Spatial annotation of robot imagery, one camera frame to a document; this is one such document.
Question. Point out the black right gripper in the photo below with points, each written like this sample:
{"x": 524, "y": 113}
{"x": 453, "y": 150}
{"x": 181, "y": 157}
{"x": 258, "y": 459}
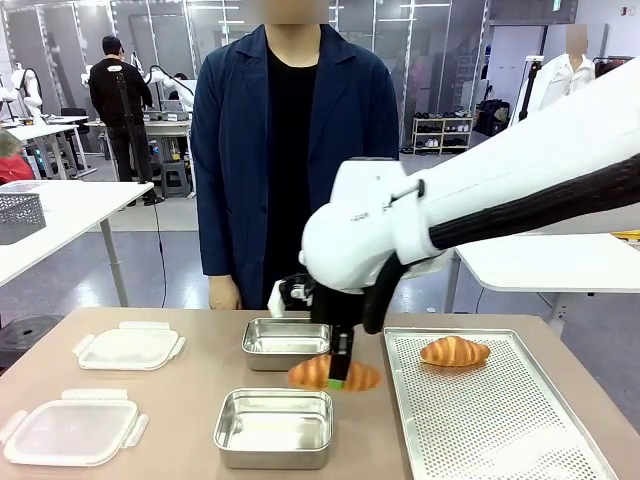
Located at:
{"x": 330, "y": 310}

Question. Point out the golden brown croissant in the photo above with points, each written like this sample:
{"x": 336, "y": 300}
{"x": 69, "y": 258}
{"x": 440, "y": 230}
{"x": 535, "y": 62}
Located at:
{"x": 310, "y": 375}
{"x": 450, "y": 351}

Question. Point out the stainless steel rectangular container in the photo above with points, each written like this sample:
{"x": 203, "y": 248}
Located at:
{"x": 280, "y": 345}
{"x": 270, "y": 430}

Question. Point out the clear plastic clip lid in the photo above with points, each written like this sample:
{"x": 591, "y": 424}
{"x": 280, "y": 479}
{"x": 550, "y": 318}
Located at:
{"x": 70, "y": 430}
{"x": 130, "y": 347}

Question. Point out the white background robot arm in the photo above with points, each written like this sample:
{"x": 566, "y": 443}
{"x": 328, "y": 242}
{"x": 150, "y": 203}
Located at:
{"x": 30, "y": 90}
{"x": 165, "y": 80}

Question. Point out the person's right forearm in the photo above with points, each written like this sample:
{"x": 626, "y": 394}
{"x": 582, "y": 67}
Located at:
{"x": 217, "y": 235}

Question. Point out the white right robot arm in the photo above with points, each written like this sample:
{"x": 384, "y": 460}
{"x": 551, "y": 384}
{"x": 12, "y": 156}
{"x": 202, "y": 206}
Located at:
{"x": 500, "y": 175}

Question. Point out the person's right hand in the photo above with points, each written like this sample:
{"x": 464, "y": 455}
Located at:
{"x": 225, "y": 294}

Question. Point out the perforated metal baking tray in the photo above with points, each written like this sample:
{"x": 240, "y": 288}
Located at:
{"x": 475, "y": 425}

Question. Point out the white rounded table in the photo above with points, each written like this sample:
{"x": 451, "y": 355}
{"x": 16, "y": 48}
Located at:
{"x": 550, "y": 265}

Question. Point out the person in navy coat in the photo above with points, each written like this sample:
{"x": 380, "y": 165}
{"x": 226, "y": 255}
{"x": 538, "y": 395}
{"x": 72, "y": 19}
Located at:
{"x": 235, "y": 150}

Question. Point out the white shoe rack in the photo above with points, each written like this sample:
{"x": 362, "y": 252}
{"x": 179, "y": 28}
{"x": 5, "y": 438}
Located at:
{"x": 442, "y": 135}

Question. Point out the black bag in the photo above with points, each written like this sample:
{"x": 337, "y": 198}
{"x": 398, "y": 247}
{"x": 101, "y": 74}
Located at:
{"x": 492, "y": 117}

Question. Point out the black tripod stand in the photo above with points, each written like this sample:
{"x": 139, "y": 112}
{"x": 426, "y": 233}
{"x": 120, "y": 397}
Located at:
{"x": 131, "y": 145}

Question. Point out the white table with basket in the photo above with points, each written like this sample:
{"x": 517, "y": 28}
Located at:
{"x": 75, "y": 205}

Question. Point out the dark grey plastic stool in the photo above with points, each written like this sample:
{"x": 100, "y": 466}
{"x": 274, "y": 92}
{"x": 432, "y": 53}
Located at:
{"x": 25, "y": 332}

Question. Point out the grey mesh basket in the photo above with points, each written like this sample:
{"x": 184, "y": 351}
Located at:
{"x": 20, "y": 217}

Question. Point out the man in black clothes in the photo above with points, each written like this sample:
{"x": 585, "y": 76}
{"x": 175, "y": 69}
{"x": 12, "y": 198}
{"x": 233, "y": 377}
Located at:
{"x": 117, "y": 95}

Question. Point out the person in white top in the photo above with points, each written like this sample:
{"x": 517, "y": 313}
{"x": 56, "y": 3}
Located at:
{"x": 565, "y": 75}

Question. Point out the white background desk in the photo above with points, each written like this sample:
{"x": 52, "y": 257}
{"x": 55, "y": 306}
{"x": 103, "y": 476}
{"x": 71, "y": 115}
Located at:
{"x": 45, "y": 131}

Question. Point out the person in red top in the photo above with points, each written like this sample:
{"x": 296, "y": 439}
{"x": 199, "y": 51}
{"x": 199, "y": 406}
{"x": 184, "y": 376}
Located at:
{"x": 12, "y": 170}

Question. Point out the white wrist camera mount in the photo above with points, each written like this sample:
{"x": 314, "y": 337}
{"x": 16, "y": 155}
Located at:
{"x": 279, "y": 301}

